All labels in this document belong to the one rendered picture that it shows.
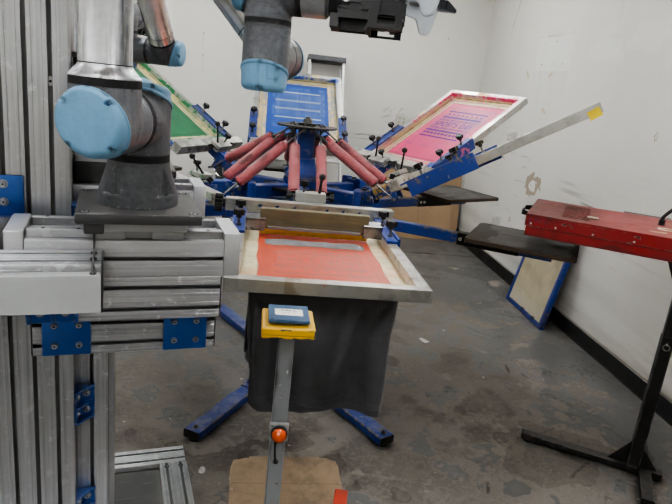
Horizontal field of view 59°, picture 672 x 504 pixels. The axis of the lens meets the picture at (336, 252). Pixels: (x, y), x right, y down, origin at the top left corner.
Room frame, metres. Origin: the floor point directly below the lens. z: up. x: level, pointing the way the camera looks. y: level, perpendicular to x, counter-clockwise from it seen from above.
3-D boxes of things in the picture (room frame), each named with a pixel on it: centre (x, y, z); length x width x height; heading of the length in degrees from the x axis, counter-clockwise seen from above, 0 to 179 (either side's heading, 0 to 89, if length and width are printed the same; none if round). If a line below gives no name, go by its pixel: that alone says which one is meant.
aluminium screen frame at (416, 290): (1.96, 0.06, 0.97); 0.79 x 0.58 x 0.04; 8
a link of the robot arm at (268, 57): (1.02, 0.15, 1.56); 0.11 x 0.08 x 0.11; 176
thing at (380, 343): (1.67, 0.02, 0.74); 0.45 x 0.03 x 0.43; 98
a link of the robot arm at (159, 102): (1.15, 0.40, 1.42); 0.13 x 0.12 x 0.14; 176
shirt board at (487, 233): (2.75, -0.41, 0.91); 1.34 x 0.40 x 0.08; 68
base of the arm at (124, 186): (1.16, 0.40, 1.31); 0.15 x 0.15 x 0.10
